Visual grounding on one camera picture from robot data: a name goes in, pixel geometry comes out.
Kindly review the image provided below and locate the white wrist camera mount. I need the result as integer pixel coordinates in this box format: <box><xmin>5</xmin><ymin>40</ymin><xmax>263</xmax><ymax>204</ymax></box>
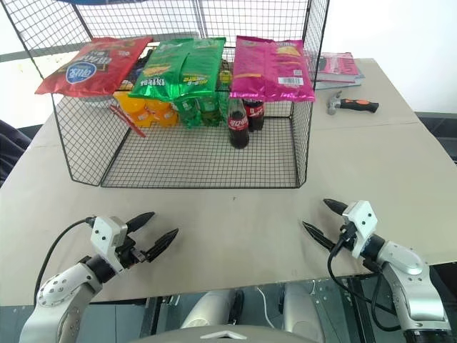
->
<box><xmin>341</xmin><ymin>200</ymin><xmax>378</xmax><ymax>259</ymax></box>
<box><xmin>90</xmin><ymin>215</ymin><xmax>129</xmax><ymax>275</ymax></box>

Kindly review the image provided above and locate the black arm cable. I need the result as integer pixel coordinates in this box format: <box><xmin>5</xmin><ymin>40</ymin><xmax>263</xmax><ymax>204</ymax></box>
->
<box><xmin>327</xmin><ymin>228</ymin><xmax>397</xmax><ymax>332</ymax></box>
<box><xmin>33</xmin><ymin>216</ymin><xmax>98</xmax><ymax>304</ymax></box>

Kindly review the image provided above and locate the silver robot right leg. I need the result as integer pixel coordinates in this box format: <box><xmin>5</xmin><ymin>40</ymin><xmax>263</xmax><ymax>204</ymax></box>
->
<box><xmin>283</xmin><ymin>281</ymin><xmax>325</xmax><ymax>334</ymax></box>

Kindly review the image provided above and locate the silver robot leg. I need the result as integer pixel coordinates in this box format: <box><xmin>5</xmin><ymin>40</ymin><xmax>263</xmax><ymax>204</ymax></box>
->
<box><xmin>283</xmin><ymin>281</ymin><xmax>325</xmax><ymax>334</ymax></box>
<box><xmin>179</xmin><ymin>288</ymin><xmax>237</xmax><ymax>330</ymax></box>

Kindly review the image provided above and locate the grey blue book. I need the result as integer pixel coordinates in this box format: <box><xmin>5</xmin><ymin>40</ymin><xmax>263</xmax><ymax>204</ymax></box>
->
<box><xmin>313</xmin><ymin>71</ymin><xmax>366</xmax><ymax>91</ymax></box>

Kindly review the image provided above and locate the red chip bag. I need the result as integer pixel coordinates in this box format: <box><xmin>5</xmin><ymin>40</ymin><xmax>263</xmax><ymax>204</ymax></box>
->
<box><xmin>34</xmin><ymin>35</ymin><xmax>154</xmax><ymax>98</ymax></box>

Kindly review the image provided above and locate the grey robot torso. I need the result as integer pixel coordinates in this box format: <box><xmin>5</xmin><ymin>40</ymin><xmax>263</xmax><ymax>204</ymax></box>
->
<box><xmin>130</xmin><ymin>323</ymin><xmax>324</xmax><ymax>343</ymax></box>

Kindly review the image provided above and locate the glass cola bottle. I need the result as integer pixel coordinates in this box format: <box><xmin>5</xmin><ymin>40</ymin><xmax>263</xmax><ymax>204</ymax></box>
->
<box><xmin>227</xmin><ymin>99</ymin><xmax>250</xmax><ymax>150</ymax></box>

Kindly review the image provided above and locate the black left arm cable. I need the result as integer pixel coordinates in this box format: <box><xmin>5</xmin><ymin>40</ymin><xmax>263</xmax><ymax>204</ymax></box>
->
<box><xmin>33</xmin><ymin>216</ymin><xmax>98</xmax><ymax>304</ymax></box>

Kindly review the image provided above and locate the silver robot left leg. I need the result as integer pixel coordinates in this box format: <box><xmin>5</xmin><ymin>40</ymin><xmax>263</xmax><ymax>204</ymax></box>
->
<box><xmin>179</xmin><ymin>288</ymin><xmax>237</xmax><ymax>330</ymax></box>

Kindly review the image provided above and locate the thin white cable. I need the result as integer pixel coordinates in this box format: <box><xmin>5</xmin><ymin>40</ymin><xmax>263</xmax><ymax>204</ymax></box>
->
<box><xmin>254</xmin><ymin>285</ymin><xmax>273</xmax><ymax>323</ymax></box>

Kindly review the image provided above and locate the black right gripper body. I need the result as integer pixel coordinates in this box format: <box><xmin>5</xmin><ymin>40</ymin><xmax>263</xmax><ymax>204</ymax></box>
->
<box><xmin>334</xmin><ymin>221</ymin><xmax>358</xmax><ymax>252</ymax></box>

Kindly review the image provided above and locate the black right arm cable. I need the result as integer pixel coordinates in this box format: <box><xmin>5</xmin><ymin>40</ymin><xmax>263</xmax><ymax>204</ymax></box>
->
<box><xmin>327</xmin><ymin>228</ymin><xmax>397</xmax><ymax>332</ymax></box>

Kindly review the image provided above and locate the pink chip bag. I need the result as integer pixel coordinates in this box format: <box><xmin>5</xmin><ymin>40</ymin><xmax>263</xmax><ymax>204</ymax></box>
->
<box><xmin>228</xmin><ymin>34</ymin><xmax>316</xmax><ymax>104</ymax></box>

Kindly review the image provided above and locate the dark multicolour package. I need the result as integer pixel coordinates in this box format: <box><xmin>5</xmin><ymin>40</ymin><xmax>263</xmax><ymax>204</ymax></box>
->
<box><xmin>123</xmin><ymin>49</ymin><xmax>151</xmax><ymax>90</ymax></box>

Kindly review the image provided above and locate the dark blue fabric shape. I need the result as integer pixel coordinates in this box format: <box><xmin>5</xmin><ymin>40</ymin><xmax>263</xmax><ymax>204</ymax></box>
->
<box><xmin>0</xmin><ymin>119</ymin><xmax>33</xmax><ymax>189</ymax></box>

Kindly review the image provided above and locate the green soda bottle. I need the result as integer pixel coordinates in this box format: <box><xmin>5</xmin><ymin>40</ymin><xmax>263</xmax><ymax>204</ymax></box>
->
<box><xmin>218</xmin><ymin>95</ymin><xmax>231</xmax><ymax>122</ymax></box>
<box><xmin>173</xmin><ymin>98</ymin><xmax>203</xmax><ymax>130</ymax></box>
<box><xmin>199</xmin><ymin>98</ymin><xmax>222</xmax><ymax>127</ymax></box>

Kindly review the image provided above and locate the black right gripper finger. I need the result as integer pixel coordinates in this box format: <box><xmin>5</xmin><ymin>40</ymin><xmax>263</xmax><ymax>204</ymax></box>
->
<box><xmin>302</xmin><ymin>221</ymin><xmax>338</xmax><ymax>252</ymax></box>
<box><xmin>322</xmin><ymin>199</ymin><xmax>348</xmax><ymax>216</ymax></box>

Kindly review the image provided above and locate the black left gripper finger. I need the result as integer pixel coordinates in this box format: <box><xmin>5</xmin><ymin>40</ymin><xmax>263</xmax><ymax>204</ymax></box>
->
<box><xmin>144</xmin><ymin>228</ymin><xmax>179</xmax><ymax>264</ymax></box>
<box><xmin>126</xmin><ymin>212</ymin><xmax>156</xmax><ymax>234</ymax></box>

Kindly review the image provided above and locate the pink book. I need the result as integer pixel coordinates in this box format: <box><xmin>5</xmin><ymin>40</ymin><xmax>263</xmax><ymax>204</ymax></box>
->
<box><xmin>316</xmin><ymin>51</ymin><xmax>362</xmax><ymax>84</ymax></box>

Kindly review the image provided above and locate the green chip bag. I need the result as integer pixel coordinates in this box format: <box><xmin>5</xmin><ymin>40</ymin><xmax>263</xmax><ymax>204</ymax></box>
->
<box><xmin>127</xmin><ymin>36</ymin><xmax>227</xmax><ymax>102</ymax></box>

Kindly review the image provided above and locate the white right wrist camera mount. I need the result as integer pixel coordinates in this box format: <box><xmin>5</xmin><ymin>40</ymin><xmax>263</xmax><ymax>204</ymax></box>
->
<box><xmin>341</xmin><ymin>200</ymin><xmax>378</xmax><ymax>259</ymax></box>

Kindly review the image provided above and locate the plastic cola bottle red label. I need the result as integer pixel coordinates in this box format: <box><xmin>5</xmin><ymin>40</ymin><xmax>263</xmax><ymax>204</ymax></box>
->
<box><xmin>244</xmin><ymin>99</ymin><xmax>267</xmax><ymax>133</ymax></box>

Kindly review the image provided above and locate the black orange handled hammer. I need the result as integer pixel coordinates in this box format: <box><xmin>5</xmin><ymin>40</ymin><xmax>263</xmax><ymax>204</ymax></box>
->
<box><xmin>326</xmin><ymin>90</ymin><xmax>381</xmax><ymax>116</ymax></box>

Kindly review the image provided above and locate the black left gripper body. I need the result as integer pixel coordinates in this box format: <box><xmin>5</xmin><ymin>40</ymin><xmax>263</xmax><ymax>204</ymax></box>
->
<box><xmin>116</xmin><ymin>235</ymin><xmax>149</xmax><ymax>270</ymax></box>

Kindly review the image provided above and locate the black wire mesh rack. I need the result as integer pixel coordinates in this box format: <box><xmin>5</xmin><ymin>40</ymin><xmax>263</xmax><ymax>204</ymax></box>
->
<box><xmin>0</xmin><ymin>0</ymin><xmax>331</xmax><ymax>189</ymax></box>

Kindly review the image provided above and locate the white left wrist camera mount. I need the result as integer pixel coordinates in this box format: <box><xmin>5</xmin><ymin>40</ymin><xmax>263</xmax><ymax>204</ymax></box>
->
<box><xmin>90</xmin><ymin>215</ymin><xmax>129</xmax><ymax>275</ymax></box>

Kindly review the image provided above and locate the orange soda bottle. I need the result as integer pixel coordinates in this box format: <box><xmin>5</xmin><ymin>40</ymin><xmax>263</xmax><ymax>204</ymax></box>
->
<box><xmin>144</xmin><ymin>99</ymin><xmax>169</xmax><ymax>126</ymax></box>
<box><xmin>159</xmin><ymin>106</ymin><xmax>179</xmax><ymax>128</ymax></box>
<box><xmin>114</xmin><ymin>91</ymin><xmax>149</xmax><ymax>126</ymax></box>

